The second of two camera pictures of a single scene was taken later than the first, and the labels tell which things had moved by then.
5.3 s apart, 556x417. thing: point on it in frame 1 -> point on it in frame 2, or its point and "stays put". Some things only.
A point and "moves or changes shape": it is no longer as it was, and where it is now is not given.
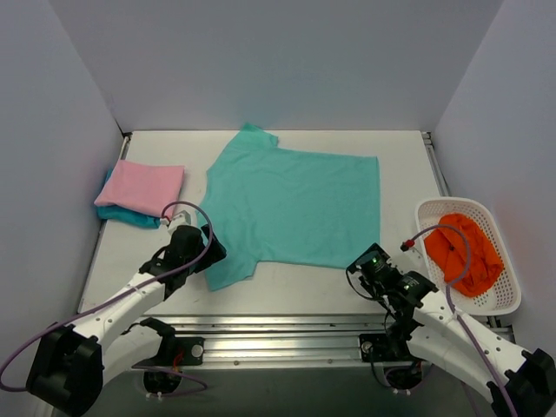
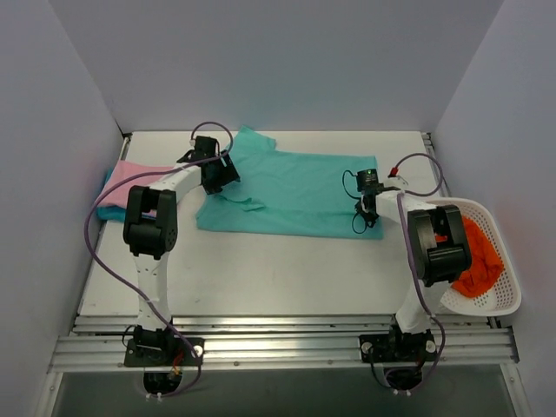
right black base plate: (386, 347) stays put
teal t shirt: (274, 205) moves or changes shape
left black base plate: (177, 351) stays put
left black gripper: (213, 250) -> (223, 172)
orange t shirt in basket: (447, 248) stays put
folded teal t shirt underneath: (116, 213) stays put
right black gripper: (360, 264) -> (367, 210)
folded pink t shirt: (143, 188) stays put
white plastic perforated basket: (500, 296) stays put
